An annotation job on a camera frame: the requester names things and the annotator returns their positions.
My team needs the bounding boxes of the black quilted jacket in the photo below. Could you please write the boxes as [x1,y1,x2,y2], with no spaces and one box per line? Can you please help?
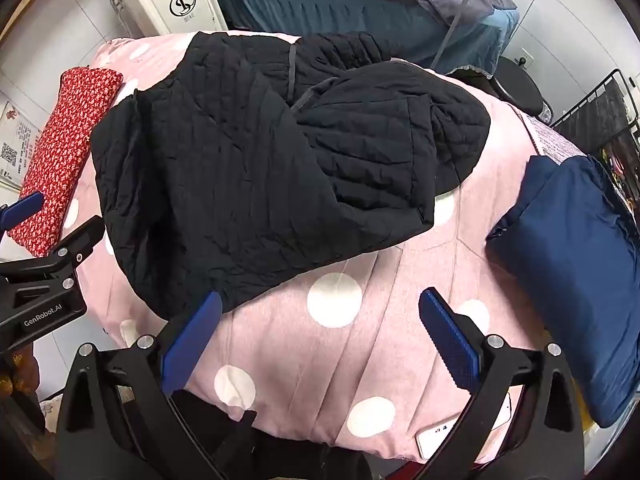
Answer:
[91,32,490,318]

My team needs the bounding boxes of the left hand gold nails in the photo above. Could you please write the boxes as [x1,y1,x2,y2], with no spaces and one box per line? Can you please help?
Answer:
[1,344,40,399]

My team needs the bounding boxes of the red patterned pillow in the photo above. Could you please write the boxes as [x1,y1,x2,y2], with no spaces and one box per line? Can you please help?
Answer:
[9,67,124,257]

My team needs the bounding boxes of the white smartphone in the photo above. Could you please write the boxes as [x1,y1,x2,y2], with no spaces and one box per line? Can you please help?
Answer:
[414,391,514,461]

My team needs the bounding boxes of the navy blue folded garment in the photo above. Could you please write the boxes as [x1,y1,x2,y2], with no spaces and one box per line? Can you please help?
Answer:
[486,156,639,428]

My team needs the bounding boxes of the pink polka dot bedspread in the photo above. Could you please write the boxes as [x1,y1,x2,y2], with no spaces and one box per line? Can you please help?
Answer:
[60,31,591,463]

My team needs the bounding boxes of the black metal cart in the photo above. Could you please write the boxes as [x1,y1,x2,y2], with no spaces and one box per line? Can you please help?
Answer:
[551,68,639,182]

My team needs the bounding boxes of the black round stool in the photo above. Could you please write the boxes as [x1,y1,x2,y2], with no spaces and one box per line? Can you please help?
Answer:
[489,56,544,116]

